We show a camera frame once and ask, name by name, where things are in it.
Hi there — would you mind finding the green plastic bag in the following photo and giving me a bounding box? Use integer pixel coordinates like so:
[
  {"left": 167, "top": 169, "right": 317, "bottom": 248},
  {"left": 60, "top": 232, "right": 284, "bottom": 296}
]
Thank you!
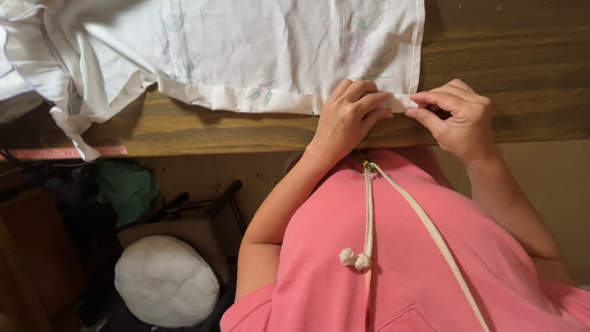
[{"left": 94, "top": 159, "right": 160, "bottom": 229}]

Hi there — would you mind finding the long cream drawstring cord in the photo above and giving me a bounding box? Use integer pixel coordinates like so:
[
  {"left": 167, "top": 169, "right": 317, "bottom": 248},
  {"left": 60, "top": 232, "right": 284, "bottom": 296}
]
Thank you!
[{"left": 371, "top": 161, "right": 490, "bottom": 332}]

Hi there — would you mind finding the brown wooden cabinet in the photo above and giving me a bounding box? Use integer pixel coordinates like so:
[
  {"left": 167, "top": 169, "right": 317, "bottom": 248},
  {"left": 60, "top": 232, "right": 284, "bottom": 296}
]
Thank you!
[{"left": 0, "top": 188, "right": 88, "bottom": 332}]

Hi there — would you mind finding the white round cushion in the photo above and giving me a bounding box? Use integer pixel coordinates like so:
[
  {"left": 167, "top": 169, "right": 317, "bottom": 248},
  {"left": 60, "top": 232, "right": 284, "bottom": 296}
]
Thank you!
[{"left": 114, "top": 235, "right": 221, "bottom": 328}]

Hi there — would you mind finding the white floral print fabric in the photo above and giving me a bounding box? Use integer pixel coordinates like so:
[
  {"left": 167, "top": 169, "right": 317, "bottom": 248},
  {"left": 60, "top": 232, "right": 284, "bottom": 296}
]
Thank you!
[{"left": 0, "top": 0, "right": 426, "bottom": 162}]

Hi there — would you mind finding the person's left hand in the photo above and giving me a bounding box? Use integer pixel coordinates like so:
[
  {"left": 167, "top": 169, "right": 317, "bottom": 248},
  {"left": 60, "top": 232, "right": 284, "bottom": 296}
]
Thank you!
[{"left": 308, "top": 78, "right": 395, "bottom": 160}]

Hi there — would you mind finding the brown wooden chair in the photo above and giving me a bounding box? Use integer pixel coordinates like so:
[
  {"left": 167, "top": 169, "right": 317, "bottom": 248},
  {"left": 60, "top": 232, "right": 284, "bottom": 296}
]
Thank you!
[{"left": 117, "top": 180, "right": 248, "bottom": 287}]

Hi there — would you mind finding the person's right hand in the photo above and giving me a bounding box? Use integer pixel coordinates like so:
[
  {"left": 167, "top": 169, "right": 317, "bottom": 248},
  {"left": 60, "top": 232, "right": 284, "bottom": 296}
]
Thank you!
[{"left": 404, "top": 78, "right": 501, "bottom": 165}]

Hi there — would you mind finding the pink measuring tape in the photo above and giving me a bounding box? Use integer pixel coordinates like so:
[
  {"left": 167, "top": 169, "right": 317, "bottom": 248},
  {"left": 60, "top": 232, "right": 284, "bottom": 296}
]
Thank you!
[{"left": 0, "top": 146, "right": 128, "bottom": 161}]

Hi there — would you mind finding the heap of dark clothes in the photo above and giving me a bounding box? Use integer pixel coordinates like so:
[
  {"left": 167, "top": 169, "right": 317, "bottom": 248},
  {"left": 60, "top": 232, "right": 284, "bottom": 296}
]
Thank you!
[{"left": 46, "top": 164, "right": 121, "bottom": 326}]

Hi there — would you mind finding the pink hooded sweatshirt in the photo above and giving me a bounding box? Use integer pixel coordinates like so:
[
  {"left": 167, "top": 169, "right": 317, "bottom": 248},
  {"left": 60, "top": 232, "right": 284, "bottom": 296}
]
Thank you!
[{"left": 220, "top": 147, "right": 590, "bottom": 332}]

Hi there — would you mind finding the knotted cream drawstring cord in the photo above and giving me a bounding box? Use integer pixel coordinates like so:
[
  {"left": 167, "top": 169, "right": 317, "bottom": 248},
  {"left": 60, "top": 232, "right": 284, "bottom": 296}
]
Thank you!
[{"left": 339, "top": 168, "right": 375, "bottom": 271}]

